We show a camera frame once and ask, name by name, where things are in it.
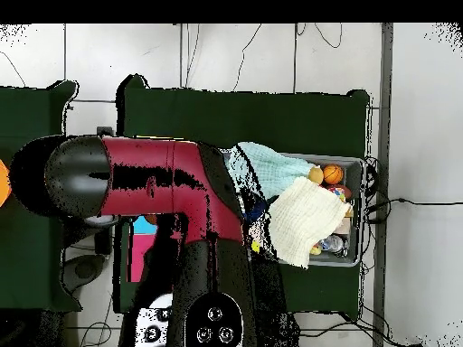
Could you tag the cream waffle cloth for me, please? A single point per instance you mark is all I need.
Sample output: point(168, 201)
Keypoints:
point(304, 220)

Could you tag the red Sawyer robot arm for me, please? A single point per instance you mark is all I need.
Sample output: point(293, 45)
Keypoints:
point(144, 173)

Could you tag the wooden box with three holes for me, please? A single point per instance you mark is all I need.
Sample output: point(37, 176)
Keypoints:
point(141, 253)

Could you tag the mint waffle cloth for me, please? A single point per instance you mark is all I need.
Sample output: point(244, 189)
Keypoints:
point(278, 170)

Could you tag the dark green table cloth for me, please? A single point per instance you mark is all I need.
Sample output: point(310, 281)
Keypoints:
point(29, 271)
point(253, 119)

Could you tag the peach foam ball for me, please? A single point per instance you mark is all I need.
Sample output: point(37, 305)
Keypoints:
point(316, 175)

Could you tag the small orange basketball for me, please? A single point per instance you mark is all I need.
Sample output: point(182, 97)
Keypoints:
point(333, 174)

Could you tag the colourful dotted cloth bag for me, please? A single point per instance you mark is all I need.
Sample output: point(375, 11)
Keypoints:
point(339, 191)

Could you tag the grey round stand base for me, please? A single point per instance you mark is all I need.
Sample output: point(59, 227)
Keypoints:
point(85, 269)

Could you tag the orange object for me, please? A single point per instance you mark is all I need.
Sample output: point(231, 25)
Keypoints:
point(3, 188)

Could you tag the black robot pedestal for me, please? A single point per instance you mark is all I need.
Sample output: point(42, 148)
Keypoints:
point(285, 332)

